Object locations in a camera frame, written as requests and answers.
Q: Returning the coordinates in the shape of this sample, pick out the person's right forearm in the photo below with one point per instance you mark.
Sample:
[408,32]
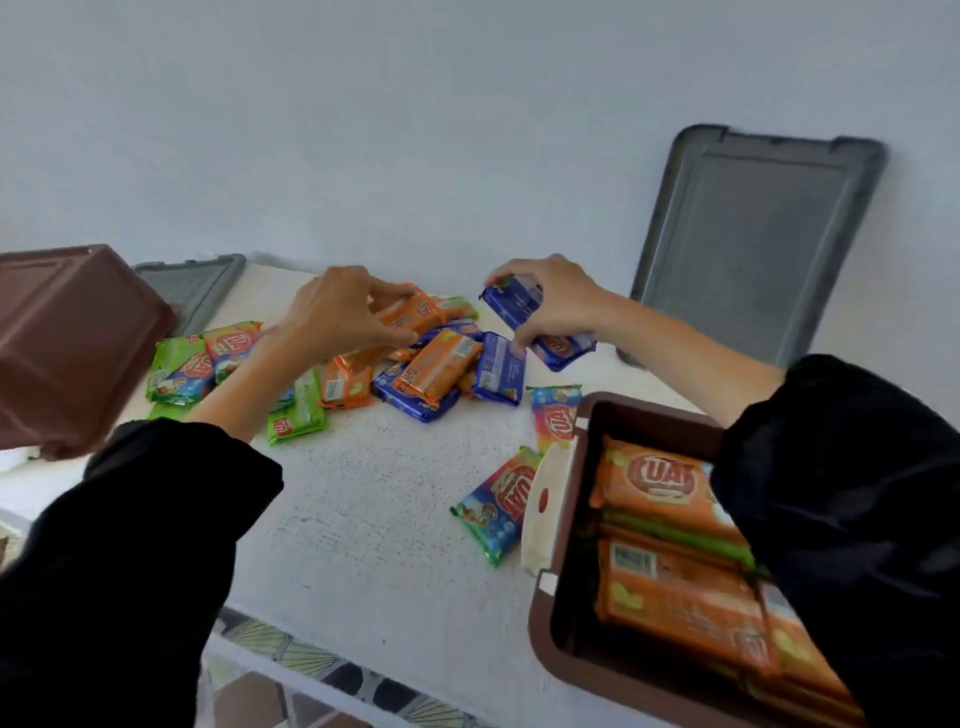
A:
[690,352]

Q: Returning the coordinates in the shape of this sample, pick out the person's left thumb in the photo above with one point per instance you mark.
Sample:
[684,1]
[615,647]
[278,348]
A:
[394,335]

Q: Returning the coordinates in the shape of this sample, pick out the orange snack packet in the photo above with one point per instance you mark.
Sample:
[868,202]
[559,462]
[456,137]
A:
[799,645]
[679,600]
[416,311]
[660,484]

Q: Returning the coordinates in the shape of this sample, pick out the person's left hand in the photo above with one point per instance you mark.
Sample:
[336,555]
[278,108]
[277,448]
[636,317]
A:
[330,311]

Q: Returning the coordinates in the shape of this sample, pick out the person's right hand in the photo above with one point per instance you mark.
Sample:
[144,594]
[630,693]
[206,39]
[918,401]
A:
[566,300]

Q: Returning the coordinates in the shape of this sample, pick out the blue snack packet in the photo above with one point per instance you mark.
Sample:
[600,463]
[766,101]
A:
[510,300]

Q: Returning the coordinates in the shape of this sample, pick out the person's black right sleeve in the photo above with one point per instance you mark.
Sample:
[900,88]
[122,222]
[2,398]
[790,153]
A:
[855,517]

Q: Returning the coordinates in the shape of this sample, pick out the large grey plastic lid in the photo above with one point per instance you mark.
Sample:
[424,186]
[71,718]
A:
[750,240]

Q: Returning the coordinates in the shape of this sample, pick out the multicolour snack packet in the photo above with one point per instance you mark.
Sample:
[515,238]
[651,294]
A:
[556,416]
[499,504]

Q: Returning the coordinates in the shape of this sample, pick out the person's black left sleeve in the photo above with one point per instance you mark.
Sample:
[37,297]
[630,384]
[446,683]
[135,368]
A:
[127,570]

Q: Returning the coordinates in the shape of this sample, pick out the white box latch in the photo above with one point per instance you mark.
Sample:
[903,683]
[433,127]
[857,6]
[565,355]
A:
[546,502]

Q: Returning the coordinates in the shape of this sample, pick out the person's left forearm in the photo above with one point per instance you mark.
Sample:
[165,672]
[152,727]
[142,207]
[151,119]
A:
[244,382]

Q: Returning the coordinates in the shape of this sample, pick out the person's black sleeve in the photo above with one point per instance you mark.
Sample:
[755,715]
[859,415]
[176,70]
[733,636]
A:
[127,570]
[855,517]

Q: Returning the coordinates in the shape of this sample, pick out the small grey plastic lid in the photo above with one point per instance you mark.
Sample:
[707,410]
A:
[191,289]

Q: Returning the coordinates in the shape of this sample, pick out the green snack packet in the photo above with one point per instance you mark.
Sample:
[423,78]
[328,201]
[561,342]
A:
[675,536]

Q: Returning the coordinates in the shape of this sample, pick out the pile of mixed snack packets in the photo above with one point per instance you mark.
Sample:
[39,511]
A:
[435,367]

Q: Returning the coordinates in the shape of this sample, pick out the person's right thumb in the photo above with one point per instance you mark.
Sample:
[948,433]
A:
[534,332]

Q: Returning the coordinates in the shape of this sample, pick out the brown plastic box with latch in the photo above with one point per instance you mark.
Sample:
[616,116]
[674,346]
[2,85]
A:
[570,615]

